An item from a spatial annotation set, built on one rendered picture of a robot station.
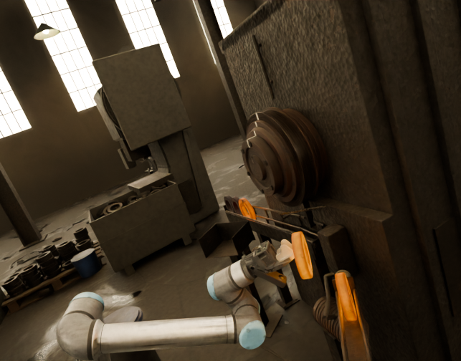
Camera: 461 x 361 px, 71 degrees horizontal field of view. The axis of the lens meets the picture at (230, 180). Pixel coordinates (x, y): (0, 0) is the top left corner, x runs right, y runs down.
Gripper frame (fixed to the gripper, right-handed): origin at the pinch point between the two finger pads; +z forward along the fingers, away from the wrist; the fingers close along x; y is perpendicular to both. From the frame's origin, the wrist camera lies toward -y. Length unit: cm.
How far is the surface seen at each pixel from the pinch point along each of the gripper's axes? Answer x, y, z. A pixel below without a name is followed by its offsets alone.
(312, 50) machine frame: 32, 51, 38
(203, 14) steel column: 713, 289, -87
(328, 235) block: 27.1, -12.9, 5.0
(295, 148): 30.1, 24.6, 13.4
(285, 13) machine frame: 40, 69, 37
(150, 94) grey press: 263, 129, -123
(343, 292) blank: -5.3, -17.1, 5.1
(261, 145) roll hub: 37.1, 32.6, 1.3
